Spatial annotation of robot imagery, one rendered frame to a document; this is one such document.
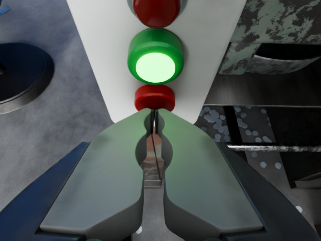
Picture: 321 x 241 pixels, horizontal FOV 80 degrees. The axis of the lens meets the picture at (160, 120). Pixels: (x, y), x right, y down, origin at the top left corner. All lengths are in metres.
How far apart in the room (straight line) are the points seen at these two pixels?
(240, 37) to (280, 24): 0.04
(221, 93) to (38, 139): 0.64
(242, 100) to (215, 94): 0.06
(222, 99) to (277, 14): 0.23
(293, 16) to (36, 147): 0.77
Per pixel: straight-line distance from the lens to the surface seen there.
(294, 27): 0.28
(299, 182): 0.79
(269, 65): 0.44
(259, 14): 0.25
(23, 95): 0.91
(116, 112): 0.16
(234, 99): 0.45
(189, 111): 0.15
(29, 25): 1.29
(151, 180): 0.63
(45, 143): 0.80
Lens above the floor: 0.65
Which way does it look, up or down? 61 degrees down
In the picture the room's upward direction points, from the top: 4 degrees clockwise
